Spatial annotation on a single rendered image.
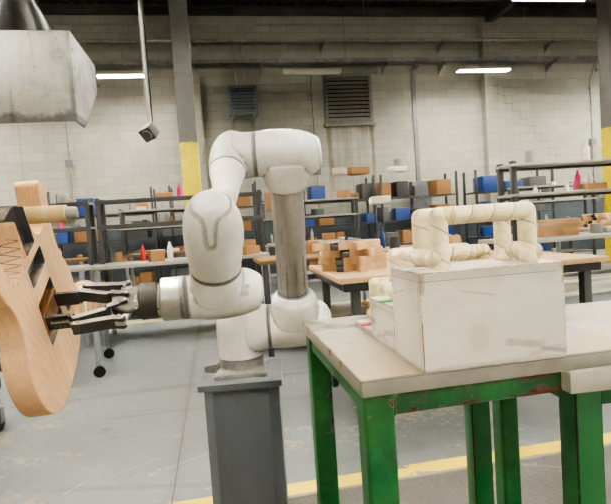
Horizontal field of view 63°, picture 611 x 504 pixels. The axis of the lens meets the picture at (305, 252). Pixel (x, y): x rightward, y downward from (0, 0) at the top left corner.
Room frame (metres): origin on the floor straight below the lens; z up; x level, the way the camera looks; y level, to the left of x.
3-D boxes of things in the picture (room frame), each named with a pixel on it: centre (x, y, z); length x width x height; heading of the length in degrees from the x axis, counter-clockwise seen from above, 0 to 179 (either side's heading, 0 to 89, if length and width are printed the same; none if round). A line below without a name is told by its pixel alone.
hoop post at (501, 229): (0.98, -0.39, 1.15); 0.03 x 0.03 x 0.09
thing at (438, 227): (0.88, -0.24, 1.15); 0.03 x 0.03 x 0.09
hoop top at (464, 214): (0.89, -0.32, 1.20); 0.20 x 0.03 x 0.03; 99
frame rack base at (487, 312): (0.94, -0.31, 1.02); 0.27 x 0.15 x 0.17; 100
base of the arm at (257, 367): (1.74, 0.27, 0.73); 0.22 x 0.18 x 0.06; 92
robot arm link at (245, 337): (1.74, 0.24, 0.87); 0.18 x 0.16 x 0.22; 92
